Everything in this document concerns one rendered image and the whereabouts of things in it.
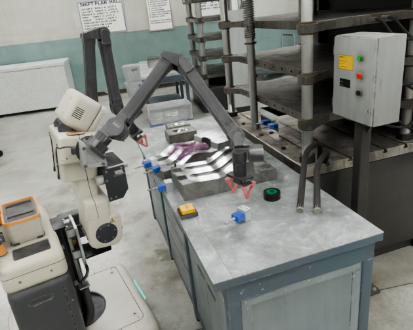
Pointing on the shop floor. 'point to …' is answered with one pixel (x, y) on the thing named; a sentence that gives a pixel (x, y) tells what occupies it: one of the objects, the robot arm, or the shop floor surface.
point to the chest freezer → (29, 85)
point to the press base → (384, 196)
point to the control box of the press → (367, 96)
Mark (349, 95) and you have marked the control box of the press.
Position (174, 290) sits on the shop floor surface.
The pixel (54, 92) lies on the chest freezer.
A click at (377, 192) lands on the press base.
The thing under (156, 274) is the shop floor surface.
